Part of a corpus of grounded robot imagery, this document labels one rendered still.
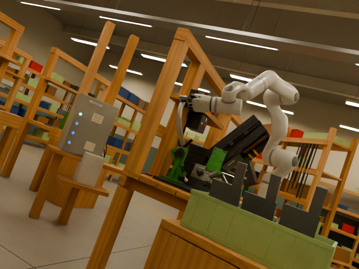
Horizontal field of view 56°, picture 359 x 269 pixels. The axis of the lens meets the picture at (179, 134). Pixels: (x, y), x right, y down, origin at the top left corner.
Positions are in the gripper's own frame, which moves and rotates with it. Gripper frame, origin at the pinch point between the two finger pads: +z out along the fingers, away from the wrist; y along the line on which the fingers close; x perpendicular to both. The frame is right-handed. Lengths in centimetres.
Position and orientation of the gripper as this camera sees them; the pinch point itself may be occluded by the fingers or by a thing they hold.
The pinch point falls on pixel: (184, 102)
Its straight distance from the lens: 186.2
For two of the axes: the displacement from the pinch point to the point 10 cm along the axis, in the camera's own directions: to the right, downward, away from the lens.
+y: -1.1, -6.4, -7.6
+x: -2.3, 7.6, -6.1
